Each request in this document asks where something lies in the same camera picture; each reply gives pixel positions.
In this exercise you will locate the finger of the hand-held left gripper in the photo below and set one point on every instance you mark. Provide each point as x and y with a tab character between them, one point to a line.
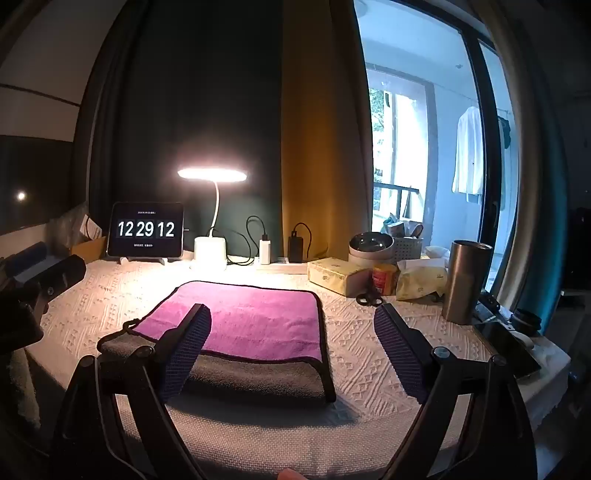
64	273
30	258

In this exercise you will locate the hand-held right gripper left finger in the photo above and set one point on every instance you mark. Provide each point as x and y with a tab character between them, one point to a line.
184	351

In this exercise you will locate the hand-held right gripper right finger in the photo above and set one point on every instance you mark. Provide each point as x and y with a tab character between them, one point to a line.
400	356

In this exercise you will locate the purple and grey towel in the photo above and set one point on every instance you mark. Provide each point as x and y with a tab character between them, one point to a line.
258	318

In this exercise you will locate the person's right hand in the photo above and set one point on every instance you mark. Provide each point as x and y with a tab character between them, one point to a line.
290	474

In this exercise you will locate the white textured tablecloth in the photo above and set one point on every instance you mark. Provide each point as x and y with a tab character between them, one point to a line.
369	341

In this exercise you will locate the cardboard box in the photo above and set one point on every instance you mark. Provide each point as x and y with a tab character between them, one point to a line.
90	249

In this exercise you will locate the clear plastic bag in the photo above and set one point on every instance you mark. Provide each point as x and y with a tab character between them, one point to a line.
69	228

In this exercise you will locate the black scissors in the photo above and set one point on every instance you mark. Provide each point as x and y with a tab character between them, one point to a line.
369	297

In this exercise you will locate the yellow tissue packet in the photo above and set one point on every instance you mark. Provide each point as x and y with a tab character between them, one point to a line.
422	281

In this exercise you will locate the red jar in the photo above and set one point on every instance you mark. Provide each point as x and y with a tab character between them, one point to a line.
384	279

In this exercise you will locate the tablet showing clock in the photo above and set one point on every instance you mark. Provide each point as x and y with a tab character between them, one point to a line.
146	229

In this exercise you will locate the white tablet stand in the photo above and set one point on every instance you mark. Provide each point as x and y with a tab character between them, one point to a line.
159	260

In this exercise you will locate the steel tumbler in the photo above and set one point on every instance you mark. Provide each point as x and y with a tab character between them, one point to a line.
461	281

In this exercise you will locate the yellow tissue box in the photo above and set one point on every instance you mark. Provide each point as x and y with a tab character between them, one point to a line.
337	276

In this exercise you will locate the white desk lamp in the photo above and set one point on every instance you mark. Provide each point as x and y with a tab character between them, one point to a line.
210	251

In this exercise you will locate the white perforated basket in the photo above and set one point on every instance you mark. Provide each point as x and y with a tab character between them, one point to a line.
407	249

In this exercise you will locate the dark flat device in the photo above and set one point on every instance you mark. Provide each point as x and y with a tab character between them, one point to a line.
508	346

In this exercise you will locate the steel bowl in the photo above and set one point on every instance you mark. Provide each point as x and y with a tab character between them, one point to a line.
369	242

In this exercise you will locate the white power strip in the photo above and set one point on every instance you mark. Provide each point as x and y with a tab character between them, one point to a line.
281	266

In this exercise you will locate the white charger plug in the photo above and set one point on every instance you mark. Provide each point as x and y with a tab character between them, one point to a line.
264	250

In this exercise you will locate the black charger plug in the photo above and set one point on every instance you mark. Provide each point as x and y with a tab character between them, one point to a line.
295	249

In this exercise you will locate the balcony railing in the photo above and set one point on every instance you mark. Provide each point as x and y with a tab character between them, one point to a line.
401	189

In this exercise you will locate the teal curtain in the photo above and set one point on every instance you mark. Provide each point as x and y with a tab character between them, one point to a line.
545	207

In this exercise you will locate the white hanging shirt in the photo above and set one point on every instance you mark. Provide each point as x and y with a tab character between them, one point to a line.
468	154

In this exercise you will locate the dark green curtain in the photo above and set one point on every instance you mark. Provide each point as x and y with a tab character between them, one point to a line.
184	92

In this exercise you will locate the yellow curtain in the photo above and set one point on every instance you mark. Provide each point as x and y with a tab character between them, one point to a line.
318	138

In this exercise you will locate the black camera lens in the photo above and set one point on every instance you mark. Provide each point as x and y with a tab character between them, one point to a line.
527	321

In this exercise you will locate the black sliding door frame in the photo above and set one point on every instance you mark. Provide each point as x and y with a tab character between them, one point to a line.
489	138

